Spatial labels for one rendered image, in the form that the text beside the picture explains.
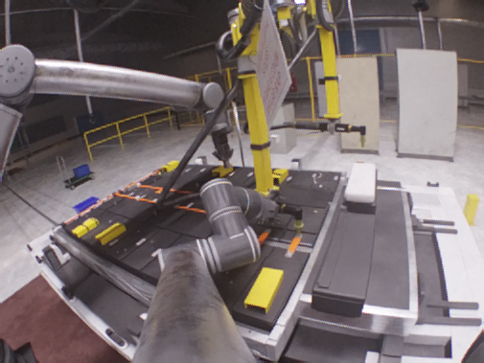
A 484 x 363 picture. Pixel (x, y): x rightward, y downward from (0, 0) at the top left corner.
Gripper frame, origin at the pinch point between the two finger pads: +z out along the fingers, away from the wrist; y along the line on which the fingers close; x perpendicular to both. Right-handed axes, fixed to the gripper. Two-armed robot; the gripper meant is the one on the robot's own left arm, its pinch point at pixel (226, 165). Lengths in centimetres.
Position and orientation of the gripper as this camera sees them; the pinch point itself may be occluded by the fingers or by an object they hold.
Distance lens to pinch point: 121.5
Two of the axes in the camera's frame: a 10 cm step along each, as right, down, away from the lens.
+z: 2.6, 9.7, 0.2
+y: -7.0, 2.0, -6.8
